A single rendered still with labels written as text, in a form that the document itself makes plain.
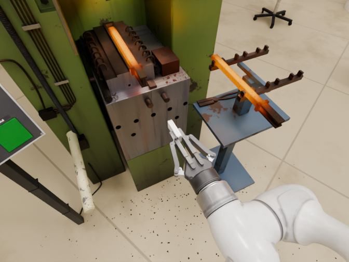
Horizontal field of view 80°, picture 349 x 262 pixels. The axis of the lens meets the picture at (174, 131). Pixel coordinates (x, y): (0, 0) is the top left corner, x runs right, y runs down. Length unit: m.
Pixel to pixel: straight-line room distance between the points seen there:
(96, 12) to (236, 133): 0.92
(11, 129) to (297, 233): 0.78
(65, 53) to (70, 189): 1.11
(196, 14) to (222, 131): 0.54
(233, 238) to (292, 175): 1.45
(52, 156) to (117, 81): 1.26
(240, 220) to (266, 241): 0.06
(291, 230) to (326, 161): 1.60
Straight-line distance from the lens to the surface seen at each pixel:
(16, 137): 0.77
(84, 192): 1.00
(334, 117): 2.51
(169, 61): 0.93
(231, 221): 0.48
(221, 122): 1.06
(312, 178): 1.97
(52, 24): 0.91
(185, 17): 1.05
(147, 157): 1.26
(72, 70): 0.99
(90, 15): 1.27
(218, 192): 0.50
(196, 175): 0.53
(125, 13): 1.31
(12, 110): 0.77
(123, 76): 0.88
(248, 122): 1.10
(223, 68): 0.92
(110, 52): 1.01
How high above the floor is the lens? 1.50
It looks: 53 degrees down
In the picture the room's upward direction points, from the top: straight up
